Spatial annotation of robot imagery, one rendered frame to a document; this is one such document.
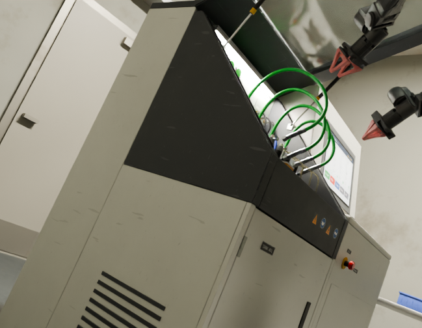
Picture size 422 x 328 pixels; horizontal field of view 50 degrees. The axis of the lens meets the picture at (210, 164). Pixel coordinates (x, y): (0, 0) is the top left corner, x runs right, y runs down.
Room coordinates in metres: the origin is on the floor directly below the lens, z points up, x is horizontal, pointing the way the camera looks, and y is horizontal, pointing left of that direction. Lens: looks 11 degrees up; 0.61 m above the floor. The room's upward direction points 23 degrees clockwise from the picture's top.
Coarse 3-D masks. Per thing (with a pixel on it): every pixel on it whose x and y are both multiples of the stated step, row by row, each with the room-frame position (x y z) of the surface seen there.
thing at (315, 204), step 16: (272, 176) 1.27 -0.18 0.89; (288, 176) 1.34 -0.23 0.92; (272, 192) 1.30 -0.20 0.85; (288, 192) 1.36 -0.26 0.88; (304, 192) 1.44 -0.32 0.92; (272, 208) 1.32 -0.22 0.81; (288, 208) 1.39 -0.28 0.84; (304, 208) 1.47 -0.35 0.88; (320, 208) 1.55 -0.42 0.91; (288, 224) 1.42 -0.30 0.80; (304, 224) 1.50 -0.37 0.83; (336, 224) 1.69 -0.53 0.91; (304, 240) 1.57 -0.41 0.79; (320, 240) 1.62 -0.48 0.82; (336, 240) 1.73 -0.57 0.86
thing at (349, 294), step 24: (288, 96) 2.10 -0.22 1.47; (336, 120) 2.20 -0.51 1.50; (360, 240) 1.91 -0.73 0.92; (336, 264) 1.79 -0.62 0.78; (360, 264) 1.99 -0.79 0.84; (384, 264) 2.24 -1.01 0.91; (336, 288) 1.85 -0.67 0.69; (360, 288) 2.07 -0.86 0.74; (336, 312) 1.92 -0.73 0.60; (360, 312) 2.15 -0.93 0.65
